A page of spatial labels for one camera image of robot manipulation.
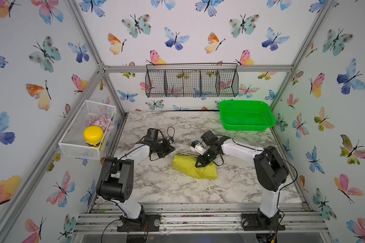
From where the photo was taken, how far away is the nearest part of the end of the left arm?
0.76m

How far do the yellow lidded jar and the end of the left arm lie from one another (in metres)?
0.15

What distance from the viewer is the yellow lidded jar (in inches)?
25.3

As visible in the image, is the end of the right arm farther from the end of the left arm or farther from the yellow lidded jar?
the yellow lidded jar
